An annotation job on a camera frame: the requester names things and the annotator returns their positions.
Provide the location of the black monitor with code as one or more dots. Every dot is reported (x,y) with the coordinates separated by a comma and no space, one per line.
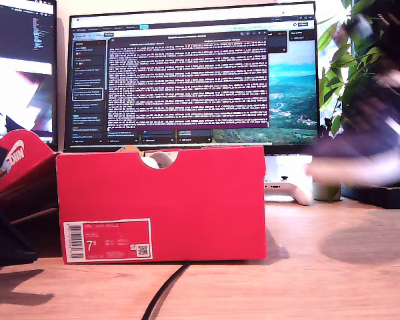
(20,33)

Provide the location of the green leafy houseplant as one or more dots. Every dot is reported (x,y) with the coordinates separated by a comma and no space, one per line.
(336,66)

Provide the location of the wide black computer monitor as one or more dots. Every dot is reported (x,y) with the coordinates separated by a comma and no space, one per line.
(186,83)

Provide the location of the red Nike shoebox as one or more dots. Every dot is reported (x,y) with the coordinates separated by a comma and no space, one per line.
(186,200)

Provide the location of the black plant tray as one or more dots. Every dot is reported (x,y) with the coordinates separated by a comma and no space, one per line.
(386,198)

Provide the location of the small pale plant pot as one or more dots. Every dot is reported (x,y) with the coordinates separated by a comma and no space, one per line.
(323,193)

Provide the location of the white game controller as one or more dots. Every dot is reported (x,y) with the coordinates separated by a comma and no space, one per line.
(286,191)

